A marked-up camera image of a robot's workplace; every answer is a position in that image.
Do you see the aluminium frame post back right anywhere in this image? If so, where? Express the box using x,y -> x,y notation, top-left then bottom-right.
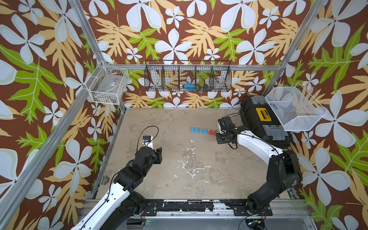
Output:
263,0 -> 328,96

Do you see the black toolbox yellow latch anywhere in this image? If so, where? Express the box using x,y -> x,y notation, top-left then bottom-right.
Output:
240,95 -> 292,150

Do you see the white wire basket right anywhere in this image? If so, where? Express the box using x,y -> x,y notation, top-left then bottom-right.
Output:
265,86 -> 327,132

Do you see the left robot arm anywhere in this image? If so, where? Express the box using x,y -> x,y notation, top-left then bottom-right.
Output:
72,146 -> 163,230

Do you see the white wire basket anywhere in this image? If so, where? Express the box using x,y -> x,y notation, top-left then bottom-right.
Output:
86,61 -> 129,105
265,86 -> 327,132

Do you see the blue object in basket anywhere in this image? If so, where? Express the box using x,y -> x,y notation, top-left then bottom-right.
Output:
184,83 -> 196,92

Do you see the white wire basket left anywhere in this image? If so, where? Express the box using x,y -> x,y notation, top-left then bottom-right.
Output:
86,61 -> 129,105

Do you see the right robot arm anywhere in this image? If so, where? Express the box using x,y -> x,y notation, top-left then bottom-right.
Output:
216,116 -> 302,215

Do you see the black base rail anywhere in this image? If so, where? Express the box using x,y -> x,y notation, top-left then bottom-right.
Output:
118,199 -> 273,217

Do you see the black wire basket back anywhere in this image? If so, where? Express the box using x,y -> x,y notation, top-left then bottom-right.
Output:
143,60 -> 232,93

